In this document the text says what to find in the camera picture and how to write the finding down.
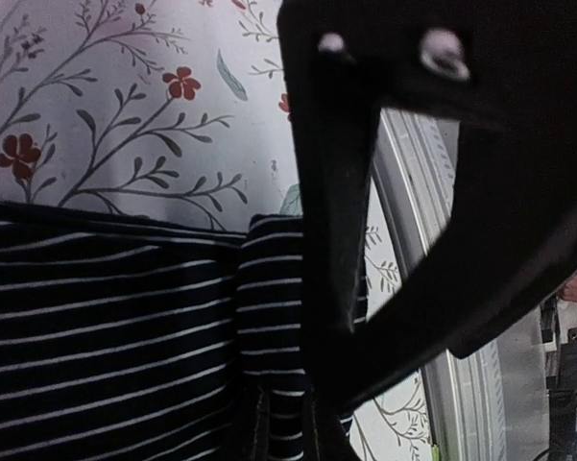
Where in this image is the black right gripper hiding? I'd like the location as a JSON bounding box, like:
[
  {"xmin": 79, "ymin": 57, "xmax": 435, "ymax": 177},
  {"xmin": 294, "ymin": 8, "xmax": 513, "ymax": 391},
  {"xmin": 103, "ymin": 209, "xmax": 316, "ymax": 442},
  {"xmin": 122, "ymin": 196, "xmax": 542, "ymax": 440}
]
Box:
[{"xmin": 276, "ymin": 1, "xmax": 577, "ymax": 131}]

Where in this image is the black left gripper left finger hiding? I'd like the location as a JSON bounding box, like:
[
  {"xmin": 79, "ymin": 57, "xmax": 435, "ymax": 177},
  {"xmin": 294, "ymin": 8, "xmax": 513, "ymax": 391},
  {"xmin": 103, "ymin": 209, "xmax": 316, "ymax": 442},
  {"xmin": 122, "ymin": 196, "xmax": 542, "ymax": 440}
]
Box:
[{"xmin": 249, "ymin": 388, "xmax": 270, "ymax": 461}]

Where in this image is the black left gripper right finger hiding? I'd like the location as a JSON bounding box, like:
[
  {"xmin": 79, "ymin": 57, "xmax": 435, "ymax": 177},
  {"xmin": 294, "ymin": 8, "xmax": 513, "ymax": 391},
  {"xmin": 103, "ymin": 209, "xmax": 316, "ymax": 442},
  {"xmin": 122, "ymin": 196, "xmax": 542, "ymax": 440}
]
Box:
[{"xmin": 302, "ymin": 389, "xmax": 360, "ymax": 461}]

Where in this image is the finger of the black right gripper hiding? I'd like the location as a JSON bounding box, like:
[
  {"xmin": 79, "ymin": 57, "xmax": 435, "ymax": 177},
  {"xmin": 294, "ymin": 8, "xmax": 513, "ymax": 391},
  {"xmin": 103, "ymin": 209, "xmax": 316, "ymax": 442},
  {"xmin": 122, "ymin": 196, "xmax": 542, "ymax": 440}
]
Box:
[
  {"xmin": 289, "ymin": 95, "xmax": 380, "ymax": 335},
  {"xmin": 311, "ymin": 124, "xmax": 577, "ymax": 408}
]

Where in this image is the navy striped underwear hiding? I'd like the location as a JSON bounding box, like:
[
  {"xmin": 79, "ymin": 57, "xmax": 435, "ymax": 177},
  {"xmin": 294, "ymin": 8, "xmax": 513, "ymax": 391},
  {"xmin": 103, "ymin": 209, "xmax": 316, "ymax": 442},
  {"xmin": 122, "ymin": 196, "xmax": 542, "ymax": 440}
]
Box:
[{"xmin": 0, "ymin": 199, "xmax": 370, "ymax": 461}]

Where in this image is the floral table mat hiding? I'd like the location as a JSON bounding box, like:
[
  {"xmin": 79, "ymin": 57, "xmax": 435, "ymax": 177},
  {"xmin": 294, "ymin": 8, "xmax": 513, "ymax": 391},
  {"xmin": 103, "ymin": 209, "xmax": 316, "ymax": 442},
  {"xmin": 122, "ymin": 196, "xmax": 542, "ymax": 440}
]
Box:
[{"xmin": 0, "ymin": 0, "xmax": 433, "ymax": 461}]

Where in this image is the front aluminium rail base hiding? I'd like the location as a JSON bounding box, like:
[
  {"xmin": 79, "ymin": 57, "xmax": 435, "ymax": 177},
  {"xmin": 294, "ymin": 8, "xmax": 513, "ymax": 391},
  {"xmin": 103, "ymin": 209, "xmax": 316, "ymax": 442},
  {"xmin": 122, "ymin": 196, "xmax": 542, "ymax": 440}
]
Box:
[{"xmin": 373, "ymin": 109, "xmax": 550, "ymax": 460}]

